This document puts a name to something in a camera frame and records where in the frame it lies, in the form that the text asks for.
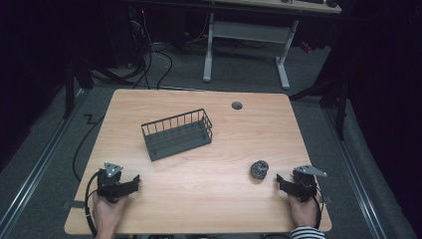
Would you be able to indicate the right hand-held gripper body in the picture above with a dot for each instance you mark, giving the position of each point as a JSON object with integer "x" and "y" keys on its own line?
{"x": 306, "y": 186}

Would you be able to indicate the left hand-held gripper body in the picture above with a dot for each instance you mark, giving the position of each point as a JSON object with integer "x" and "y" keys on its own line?
{"x": 109, "y": 186}

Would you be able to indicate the person's right hand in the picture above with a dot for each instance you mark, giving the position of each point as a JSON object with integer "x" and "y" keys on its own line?
{"x": 303, "y": 212}

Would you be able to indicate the person's left hand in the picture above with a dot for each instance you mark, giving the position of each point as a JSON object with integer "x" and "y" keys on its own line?
{"x": 107, "y": 214}

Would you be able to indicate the steel wool scrubber ball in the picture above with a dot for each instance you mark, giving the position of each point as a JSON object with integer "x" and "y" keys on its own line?
{"x": 259, "y": 169}

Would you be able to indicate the dark metal stand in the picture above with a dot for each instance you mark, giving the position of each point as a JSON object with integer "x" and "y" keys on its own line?
{"x": 340, "y": 106}
{"x": 70, "y": 89}

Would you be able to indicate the metal floor rail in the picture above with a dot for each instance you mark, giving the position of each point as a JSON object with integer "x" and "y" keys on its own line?
{"x": 36, "y": 169}
{"x": 356, "y": 172}

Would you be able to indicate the white frame desk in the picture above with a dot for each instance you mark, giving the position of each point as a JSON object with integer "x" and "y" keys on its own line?
{"x": 249, "y": 33}

